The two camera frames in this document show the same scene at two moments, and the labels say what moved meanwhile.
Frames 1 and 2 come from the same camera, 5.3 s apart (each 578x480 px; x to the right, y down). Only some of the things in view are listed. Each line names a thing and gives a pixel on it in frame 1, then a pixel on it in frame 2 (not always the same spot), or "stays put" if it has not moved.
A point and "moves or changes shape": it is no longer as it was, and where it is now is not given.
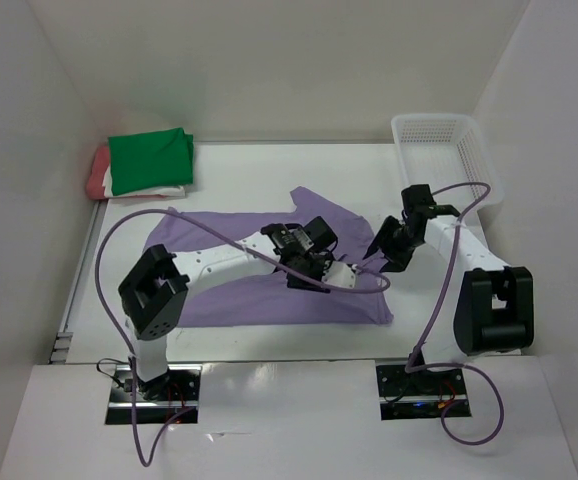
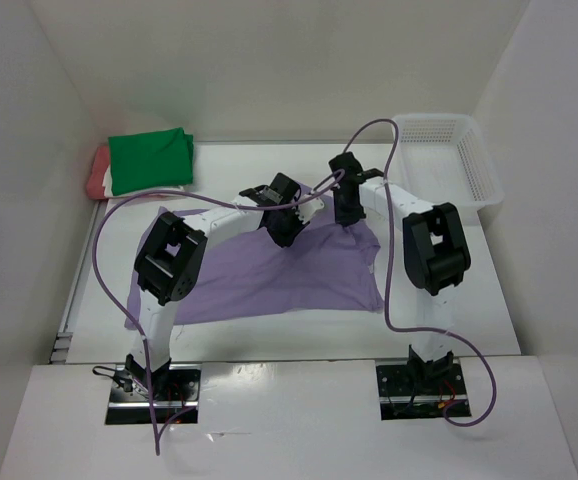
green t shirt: [151, 160] stays put
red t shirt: [96, 176] stays put
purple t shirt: [270, 301] moves or changes shape
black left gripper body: [314, 267] to [286, 227]
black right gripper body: [401, 254] to [347, 212]
